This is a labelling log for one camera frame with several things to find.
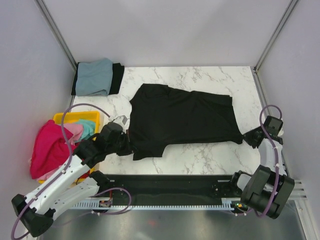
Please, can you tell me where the folded light blue t-shirt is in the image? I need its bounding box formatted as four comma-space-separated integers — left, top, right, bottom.
75, 58, 113, 96

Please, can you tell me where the yellow plastic bin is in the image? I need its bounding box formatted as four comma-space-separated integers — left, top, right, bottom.
36, 111, 103, 184

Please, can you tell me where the folded black t-shirt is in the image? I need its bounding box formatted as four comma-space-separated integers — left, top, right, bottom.
70, 62, 125, 96

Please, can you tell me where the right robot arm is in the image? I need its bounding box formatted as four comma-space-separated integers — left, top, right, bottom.
229, 115, 295, 219

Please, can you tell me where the right aluminium frame post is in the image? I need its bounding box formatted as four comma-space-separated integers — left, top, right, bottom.
252, 0, 300, 74

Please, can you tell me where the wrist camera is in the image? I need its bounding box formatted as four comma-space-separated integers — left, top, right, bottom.
109, 115, 129, 132
263, 115, 283, 137

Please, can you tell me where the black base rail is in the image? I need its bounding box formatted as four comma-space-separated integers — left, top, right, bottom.
98, 174, 241, 204

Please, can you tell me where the aluminium frame post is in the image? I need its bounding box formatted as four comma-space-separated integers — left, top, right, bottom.
252, 0, 300, 74
34, 0, 77, 70

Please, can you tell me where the magenta t-shirt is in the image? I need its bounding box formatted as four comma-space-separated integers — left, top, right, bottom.
29, 119, 83, 180

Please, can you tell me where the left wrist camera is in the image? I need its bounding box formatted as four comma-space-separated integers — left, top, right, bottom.
109, 115, 129, 132

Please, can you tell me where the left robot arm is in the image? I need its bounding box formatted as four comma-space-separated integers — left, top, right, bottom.
11, 121, 128, 239

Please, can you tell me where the white cable duct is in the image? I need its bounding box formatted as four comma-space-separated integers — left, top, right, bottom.
70, 197, 235, 211

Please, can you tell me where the left aluminium frame post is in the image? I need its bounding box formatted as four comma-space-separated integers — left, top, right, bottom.
34, 0, 77, 70

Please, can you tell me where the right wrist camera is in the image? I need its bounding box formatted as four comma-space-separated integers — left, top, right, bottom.
263, 115, 283, 137

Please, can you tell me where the black t-shirt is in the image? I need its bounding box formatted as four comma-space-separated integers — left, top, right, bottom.
128, 83, 243, 161
70, 62, 125, 96

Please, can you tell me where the teal t-shirt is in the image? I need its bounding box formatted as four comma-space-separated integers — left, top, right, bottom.
76, 119, 96, 142

